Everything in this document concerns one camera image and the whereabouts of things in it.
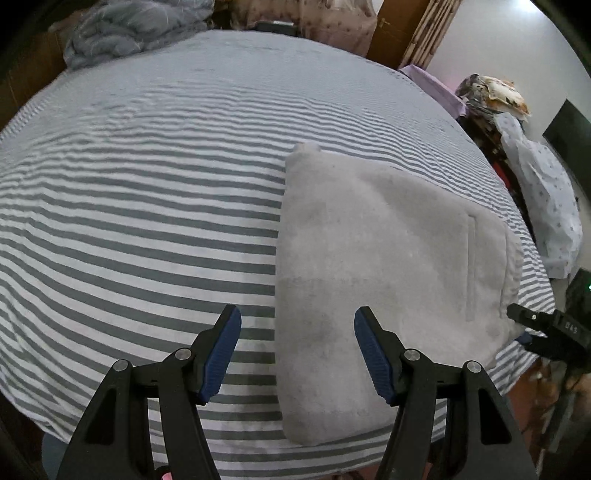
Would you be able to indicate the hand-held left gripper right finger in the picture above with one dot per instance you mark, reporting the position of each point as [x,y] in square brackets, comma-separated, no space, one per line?
[371,355]

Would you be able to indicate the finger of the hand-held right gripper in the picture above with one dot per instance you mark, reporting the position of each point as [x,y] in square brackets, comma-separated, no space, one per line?
[535,344]
[528,317]

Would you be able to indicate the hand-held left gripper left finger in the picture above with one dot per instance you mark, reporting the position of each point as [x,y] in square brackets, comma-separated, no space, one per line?
[224,355]

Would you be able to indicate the grey pants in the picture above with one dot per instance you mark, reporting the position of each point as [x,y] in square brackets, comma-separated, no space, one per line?
[369,240]

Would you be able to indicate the white dotted cloth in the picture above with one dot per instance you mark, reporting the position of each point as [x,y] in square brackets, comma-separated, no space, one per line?
[549,198]

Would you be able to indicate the black screen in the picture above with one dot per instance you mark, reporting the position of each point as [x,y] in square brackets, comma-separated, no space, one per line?
[570,134]

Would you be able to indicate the grey white striped bed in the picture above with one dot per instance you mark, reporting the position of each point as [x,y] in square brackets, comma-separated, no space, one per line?
[138,184]

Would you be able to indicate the floral pillow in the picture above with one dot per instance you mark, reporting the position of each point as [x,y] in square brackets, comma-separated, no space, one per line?
[498,94]

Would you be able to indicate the lilac cloth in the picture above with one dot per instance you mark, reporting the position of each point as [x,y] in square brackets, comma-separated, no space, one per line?
[434,85]

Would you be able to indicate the brown wooden door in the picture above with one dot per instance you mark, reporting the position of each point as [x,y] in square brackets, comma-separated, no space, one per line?
[392,32]

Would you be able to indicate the blue grey crumpled blanket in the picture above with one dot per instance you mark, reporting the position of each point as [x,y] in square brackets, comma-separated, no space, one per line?
[134,32]

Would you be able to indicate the pinkish patterned cloth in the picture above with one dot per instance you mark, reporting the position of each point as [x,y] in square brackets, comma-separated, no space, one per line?
[323,23]

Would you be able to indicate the wooden headboard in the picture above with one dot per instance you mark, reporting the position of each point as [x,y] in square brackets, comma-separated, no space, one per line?
[27,78]

